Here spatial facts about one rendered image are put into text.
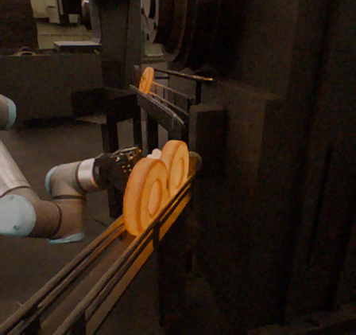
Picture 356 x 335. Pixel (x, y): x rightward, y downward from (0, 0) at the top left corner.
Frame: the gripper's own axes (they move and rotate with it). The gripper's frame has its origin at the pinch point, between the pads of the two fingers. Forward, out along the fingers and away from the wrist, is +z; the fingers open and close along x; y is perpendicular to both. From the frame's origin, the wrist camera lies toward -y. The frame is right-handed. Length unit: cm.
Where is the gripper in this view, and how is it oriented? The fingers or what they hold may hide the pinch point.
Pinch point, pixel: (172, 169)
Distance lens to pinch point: 78.5
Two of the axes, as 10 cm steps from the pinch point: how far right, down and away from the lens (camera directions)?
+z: 9.0, -1.6, -4.0
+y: -2.9, -9.1, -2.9
